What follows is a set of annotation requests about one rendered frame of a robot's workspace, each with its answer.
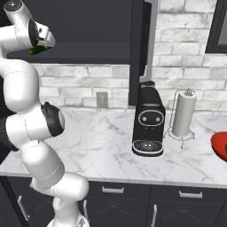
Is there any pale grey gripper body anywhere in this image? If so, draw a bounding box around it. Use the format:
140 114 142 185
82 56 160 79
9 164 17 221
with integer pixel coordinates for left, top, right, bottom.
36 33 57 49

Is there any dark open cabinet door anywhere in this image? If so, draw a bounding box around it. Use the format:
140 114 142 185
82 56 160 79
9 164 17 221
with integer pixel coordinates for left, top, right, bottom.
128 0 160 107

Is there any dark base cabinet door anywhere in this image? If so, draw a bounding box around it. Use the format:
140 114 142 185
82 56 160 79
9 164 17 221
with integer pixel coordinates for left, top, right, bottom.
147 201 224 227
4 176 59 227
80 197 151 227

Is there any red bowl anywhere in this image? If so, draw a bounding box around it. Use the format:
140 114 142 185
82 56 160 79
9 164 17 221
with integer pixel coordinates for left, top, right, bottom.
209 131 227 163

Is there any green cucumber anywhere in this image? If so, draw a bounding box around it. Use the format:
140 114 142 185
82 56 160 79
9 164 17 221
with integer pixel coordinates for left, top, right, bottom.
27 45 53 56

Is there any black coffee machine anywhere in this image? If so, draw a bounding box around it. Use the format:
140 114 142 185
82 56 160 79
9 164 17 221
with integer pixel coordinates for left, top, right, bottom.
131 80 167 158

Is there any white paper towel roll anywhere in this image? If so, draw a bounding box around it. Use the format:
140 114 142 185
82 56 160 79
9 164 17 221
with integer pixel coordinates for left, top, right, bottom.
171 90 198 137

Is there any dark drawer front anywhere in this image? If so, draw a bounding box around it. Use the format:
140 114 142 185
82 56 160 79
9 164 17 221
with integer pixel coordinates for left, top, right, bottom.
150 184 227 207
88 181 153 203

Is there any dark open wall cabinet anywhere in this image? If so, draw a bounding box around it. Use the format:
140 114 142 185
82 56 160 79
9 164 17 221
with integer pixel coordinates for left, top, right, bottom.
4 0 133 65

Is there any grey wall outlet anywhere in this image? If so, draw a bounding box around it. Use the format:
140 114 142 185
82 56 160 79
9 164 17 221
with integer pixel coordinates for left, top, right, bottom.
96 91 109 109

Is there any silver drawer handle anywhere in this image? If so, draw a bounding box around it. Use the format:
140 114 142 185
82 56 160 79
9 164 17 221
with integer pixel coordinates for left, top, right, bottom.
101 185 125 195
178 190 204 200

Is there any wire paper towel holder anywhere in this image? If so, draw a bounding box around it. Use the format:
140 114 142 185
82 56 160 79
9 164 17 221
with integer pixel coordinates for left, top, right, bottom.
166 87 197 150

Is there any silver cabinet door handle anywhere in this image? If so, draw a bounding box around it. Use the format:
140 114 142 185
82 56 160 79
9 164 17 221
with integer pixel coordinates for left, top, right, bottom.
16 195 31 223
82 199 90 222
150 203 159 227

